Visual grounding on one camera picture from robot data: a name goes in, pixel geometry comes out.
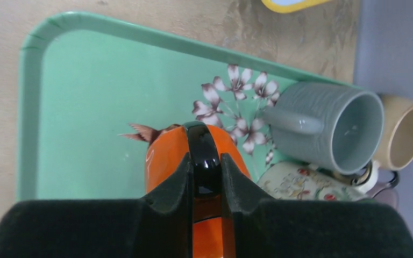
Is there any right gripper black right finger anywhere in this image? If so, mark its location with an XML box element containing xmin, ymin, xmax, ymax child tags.
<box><xmin>221</xmin><ymin>154</ymin><xmax>413</xmax><ymax>257</ymax></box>

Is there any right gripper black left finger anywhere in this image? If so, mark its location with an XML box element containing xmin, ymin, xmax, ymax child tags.
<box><xmin>0</xmin><ymin>154</ymin><xmax>193</xmax><ymax>257</ymax></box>

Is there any cream white mug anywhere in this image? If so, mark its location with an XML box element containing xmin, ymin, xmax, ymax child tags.
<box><xmin>257</xmin><ymin>161</ymin><xmax>378</xmax><ymax>202</ymax></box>

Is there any orange mug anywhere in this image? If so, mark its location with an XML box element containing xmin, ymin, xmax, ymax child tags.
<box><xmin>145</xmin><ymin>125</ymin><xmax>252</xmax><ymax>257</ymax></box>

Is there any grey mug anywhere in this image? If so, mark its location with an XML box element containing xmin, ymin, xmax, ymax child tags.
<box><xmin>260</xmin><ymin>82</ymin><xmax>384</xmax><ymax>175</ymax></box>

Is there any beige brown mug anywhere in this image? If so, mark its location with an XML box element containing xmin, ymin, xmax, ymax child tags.
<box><xmin>373</xmin><ymin>94</ymin><xmax>413</xmax><ymax>171</ymax></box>

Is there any mauve purple mug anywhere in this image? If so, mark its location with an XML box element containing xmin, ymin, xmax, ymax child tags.
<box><xmin>366</xmin><ymin>171</ymin><xmax>400</xmax><ymax>210</ymax></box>

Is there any green floral tray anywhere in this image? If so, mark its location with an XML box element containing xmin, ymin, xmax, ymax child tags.
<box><xmin>16</xmin><ymin>11</ymin><xmax>364</xmax><ymax>202</ymax></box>

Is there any white whiteboard yellow frame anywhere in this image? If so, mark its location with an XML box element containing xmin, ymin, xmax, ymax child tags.
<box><xmin>261</xmin><ymin>0</ymin><xmax>330</xmax><ymax>13</ymax></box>

